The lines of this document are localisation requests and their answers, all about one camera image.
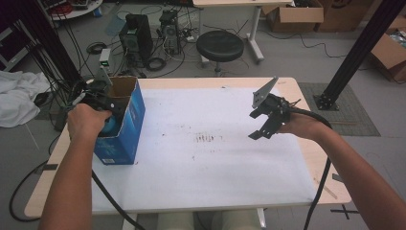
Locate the black coiled cable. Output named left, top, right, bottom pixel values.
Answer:
left=145, top=56, right=168, bottom=72

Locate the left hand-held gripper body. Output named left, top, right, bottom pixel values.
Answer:
left=72, top=66, right=125, bottom=119

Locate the black computer tower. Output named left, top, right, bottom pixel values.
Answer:
left=119, top=13, right=154, bottom=66

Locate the closed brown cardboard box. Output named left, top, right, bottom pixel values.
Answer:
left=314, top=0, right=375, bottom=33

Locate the white cloth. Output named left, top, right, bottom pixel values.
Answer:
left=0, top=70, right=52, bottom=129

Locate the grey floor mat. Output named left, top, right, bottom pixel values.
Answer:
left=298, top=81, right=381, bottom=138

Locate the black metal stand post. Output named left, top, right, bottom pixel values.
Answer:
left=313, top=0, right=406, bottom=111

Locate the black cable-wrapped stand post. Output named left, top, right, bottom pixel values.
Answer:
left=12, top=0, right=85, bottom=95

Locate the open-sided computer tower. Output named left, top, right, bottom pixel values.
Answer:
left=158, top=9, right=182, bottom=56

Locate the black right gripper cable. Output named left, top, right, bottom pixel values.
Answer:
left=286, top=106, right=333, bottom=230

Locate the blue cardboard box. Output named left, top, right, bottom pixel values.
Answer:
left=93, top=76, right=147, bottom=166

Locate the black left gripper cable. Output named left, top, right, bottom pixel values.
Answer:
left=8, top=159, right=147, bottom=230

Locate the small white power supply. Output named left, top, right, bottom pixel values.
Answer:
left=99, top=47, right=113, bottom=73

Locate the tilted brown cardboard box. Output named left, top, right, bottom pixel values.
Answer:
left=369, top=15, right=406, bottom=83

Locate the black round stool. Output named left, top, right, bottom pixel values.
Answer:
left=195, top=30, right=245, bottom=78

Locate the person's left hand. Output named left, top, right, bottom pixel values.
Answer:
left=66, top=103, right=113, bottom=142

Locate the round white table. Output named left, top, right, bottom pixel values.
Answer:
left=37, top=0, right=104, bottom=22

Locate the open brown cardboard box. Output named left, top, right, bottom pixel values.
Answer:
left=261, top=4, right=325, bottom=34

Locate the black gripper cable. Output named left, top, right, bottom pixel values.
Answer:
left=286, top=106, right=333, bottom=230
left=8, top=159, right=147, bottom=230

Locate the person's right hand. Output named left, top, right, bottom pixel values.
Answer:
left=277, top=112, right=326, bottom=141

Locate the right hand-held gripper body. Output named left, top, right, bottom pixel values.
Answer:
left=251, top=76, right=292, bottom=127

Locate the white-legged wooden desk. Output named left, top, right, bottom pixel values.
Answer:
left=192, top=0, right=293, bottom=64

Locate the white table mat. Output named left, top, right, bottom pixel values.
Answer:
left=90, top=86, right=319, bottom=215

